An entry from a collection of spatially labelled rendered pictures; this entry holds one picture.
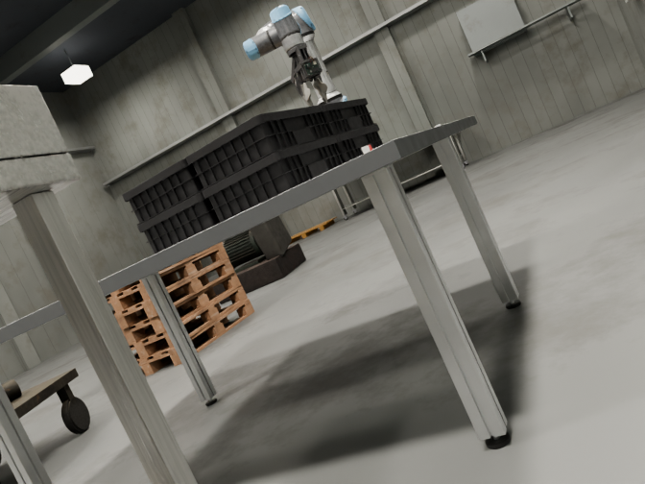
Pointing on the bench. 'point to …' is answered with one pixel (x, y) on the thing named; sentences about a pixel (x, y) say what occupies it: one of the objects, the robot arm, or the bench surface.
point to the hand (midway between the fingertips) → (318, 103)
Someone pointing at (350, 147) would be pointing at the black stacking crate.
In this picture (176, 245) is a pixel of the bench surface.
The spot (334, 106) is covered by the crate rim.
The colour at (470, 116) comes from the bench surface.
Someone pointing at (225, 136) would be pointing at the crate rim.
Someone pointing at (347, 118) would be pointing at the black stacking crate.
